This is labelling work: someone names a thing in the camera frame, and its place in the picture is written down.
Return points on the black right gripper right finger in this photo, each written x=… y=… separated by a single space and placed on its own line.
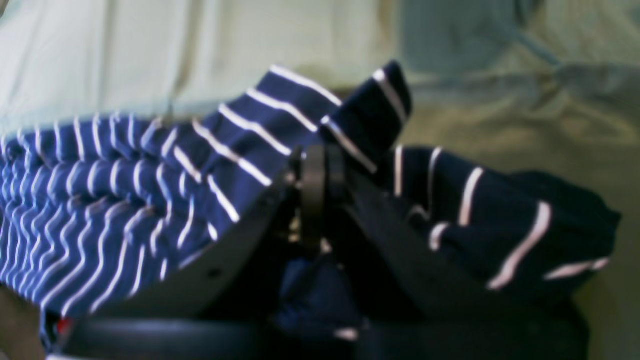
x=419 y=305

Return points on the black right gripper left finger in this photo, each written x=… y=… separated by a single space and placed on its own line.
x=215 y=308

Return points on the navy white striped T-shirt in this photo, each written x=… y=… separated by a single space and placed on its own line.
x=95 y=211

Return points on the green table cloth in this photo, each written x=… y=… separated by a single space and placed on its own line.
x=510 y=84

